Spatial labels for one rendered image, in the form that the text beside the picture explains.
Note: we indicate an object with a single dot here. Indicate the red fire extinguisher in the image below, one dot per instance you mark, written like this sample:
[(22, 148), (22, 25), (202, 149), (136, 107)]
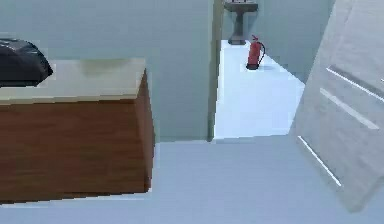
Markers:
[(254, 55)]

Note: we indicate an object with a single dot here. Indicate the brown wooden cabinet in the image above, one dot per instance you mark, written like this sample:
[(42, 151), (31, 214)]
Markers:
[(73, 143)]

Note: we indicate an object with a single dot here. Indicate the white room door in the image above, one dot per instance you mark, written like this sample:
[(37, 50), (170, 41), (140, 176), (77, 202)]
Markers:
[(346, 110)]

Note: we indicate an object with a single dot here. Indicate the black bag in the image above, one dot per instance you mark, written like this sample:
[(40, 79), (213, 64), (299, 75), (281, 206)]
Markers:
[(20, 63)]

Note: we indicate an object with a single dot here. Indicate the grey pedestal sink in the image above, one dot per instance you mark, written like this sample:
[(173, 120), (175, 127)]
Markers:
[(240, 20)]

